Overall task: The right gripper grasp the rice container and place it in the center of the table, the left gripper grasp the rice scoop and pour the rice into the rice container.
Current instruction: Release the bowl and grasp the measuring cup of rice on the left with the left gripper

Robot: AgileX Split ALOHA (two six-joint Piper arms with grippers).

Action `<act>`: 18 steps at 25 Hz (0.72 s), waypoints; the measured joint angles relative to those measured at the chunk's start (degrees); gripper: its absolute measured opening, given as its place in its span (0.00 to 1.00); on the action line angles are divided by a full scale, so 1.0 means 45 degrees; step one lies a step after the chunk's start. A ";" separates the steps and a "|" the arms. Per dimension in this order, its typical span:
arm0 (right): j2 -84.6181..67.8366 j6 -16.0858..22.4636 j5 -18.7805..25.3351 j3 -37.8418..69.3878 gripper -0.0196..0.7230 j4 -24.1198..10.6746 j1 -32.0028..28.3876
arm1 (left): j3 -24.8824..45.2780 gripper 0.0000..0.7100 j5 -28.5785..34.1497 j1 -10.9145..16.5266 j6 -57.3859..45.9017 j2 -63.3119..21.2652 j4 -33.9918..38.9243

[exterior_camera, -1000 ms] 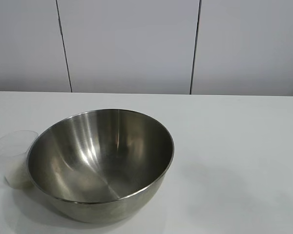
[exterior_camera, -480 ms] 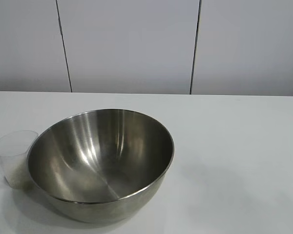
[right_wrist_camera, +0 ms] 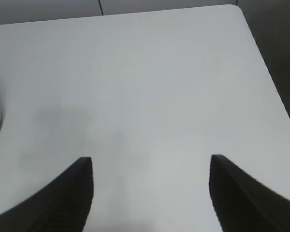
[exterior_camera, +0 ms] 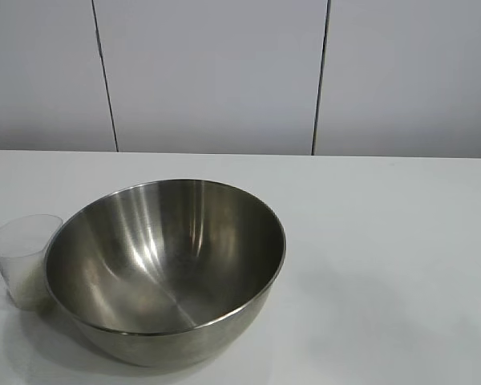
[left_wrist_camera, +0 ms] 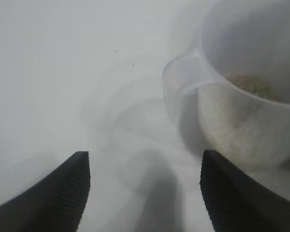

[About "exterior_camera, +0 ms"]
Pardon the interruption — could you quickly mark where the stainless steel mixing bowl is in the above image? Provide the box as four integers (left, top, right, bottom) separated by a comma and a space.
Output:
42, 178, 287, 368

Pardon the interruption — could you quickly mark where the clear plastic measuring cup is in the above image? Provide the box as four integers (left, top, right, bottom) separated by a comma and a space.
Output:
0, 214, 64, 310

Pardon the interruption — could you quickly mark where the white uncooked rice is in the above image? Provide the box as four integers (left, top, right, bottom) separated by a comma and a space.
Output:
7, 264, 51, 310

